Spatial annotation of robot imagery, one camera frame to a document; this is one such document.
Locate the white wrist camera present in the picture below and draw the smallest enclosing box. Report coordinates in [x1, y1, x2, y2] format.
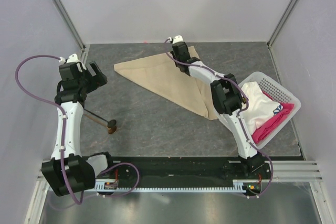
[58, 54, 87, 72]
[168, 35, 184, 44]

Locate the left aluminium frame post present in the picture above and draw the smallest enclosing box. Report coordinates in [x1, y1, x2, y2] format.
[52, 0, 86, 52]

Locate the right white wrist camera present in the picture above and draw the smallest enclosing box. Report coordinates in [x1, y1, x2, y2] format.
[168, 35, 184, 44]

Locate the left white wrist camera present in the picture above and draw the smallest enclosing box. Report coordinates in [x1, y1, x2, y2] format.
[58, 54, 87, 72]

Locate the copper spoon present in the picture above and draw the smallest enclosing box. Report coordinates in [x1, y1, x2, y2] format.
[91, 118, 117, 134]

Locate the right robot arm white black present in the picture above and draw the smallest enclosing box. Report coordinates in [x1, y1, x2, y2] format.
[165, 36, 273, 179]

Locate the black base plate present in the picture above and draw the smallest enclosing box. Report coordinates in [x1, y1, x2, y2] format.
[98, 156, 271, 188]

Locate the grey slotted cable duct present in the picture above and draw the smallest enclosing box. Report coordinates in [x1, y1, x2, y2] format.
[88, 179, 262, 194]

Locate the beige cloth napkin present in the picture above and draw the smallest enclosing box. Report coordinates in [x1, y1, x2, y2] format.
[114, 53, 217, 121]

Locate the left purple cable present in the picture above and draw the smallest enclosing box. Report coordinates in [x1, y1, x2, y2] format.
[15, 55, 140, 206]

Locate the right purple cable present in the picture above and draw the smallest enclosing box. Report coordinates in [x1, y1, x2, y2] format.
[164, 37, 275, 200]

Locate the white plastic basket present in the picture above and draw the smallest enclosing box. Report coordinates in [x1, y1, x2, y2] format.
[239, 71, 301, 149]

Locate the aluminium frame post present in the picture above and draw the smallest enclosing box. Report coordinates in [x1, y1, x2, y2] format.
[267, 0, 299, 49]
[52, 0, 86, 52]

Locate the black spoon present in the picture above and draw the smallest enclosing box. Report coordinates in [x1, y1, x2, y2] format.
[84, 113, 108, 123]

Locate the purple cable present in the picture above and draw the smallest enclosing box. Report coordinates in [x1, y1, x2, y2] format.
[164, 37, 275, 200]
[15, 55, 140, 206]

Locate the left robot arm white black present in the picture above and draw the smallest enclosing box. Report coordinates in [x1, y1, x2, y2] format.
[41, 61, 115, 196]

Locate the right aluminium frame post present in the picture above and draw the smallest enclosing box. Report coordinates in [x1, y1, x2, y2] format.
[267, 0, 299, 49]

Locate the pink cloth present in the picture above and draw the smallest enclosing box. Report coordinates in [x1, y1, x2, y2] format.
[252, 103, 294, 144]

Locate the white cloth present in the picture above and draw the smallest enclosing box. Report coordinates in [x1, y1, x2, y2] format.
[242, 82, 283, 135]

